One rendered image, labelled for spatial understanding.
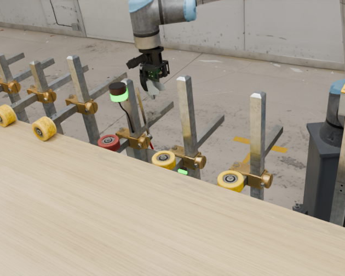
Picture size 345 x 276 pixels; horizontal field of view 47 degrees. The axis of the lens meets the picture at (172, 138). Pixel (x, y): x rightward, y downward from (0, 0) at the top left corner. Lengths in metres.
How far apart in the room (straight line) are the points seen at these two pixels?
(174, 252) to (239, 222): 0.19
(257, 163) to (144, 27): 0.57
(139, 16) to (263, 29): 2.85
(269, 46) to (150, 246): 3.28
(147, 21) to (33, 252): 0.77
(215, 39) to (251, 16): 0.49
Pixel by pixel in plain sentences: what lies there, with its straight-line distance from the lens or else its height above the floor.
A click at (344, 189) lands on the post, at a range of 1.21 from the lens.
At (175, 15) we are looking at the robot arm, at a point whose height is 1.32.
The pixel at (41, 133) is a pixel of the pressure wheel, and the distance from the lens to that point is 1.57.
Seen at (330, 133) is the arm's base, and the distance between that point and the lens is 1.89.
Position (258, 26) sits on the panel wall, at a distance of 4.09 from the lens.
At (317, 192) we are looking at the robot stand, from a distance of 2.02.
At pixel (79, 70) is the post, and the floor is 1.11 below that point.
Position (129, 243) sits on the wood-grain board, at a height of 0.90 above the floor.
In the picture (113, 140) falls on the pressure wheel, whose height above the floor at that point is 0.91.
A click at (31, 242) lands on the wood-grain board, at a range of 1.19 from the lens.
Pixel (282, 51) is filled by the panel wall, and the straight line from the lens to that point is 4.09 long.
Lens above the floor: 1.70
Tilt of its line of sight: 34 degrees down
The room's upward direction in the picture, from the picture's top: 8 degrees counter-clockwise
